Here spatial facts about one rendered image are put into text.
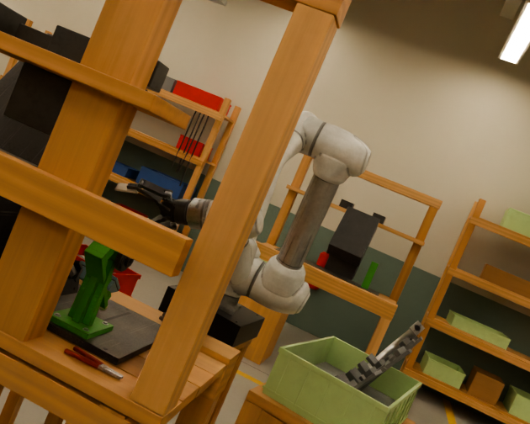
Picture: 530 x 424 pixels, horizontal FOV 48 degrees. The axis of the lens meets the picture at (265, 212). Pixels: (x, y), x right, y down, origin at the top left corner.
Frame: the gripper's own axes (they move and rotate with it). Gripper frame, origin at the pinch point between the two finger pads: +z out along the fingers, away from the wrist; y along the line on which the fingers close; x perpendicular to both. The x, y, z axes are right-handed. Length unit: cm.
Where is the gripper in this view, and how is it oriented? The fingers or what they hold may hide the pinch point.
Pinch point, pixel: (125, 204)
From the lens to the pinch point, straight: 179.9
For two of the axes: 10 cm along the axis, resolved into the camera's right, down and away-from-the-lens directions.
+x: -2.4, 6.7, -7.1
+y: -0.4, -7.3, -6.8
